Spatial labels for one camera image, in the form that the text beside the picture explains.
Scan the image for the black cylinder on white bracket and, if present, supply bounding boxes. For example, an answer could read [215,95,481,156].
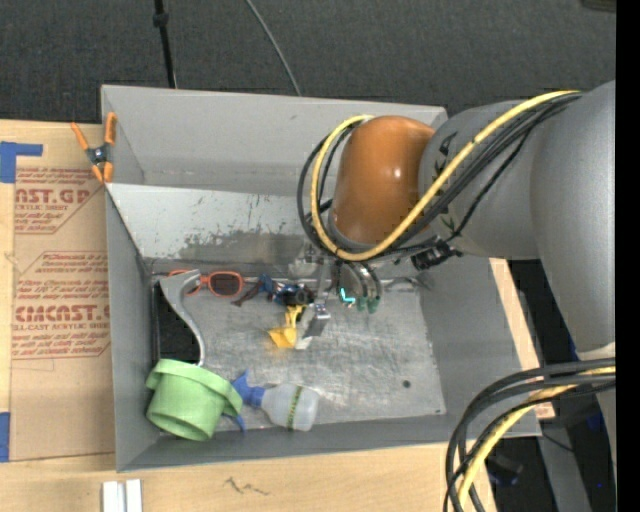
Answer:
[370,240,464,292]

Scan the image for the blue and black toy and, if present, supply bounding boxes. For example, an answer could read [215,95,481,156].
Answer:
[230,273,315,308]

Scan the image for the brown cardboard board red print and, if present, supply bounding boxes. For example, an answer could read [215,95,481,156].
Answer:
[0,118,117,464]

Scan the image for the dark flat block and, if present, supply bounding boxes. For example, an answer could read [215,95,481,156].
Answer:
[152,285,202,362]

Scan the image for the green plastic cup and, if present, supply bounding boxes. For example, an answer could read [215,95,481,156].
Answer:
[144,357,245,443]

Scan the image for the grey curved metal piece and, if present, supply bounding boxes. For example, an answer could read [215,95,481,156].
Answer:
[158,269,207,369]

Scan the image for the yellow soft toy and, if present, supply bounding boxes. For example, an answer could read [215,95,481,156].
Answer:
[267,305,304,350]

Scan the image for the grey metal bin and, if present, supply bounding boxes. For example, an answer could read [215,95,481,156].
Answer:
[99,83,544,474]

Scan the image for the clear spray bottle blue nozzle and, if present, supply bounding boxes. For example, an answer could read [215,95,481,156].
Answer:
[230,368,321,434]

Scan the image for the orange sunglasses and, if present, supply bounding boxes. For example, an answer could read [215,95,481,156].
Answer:
[167,268,247,298]

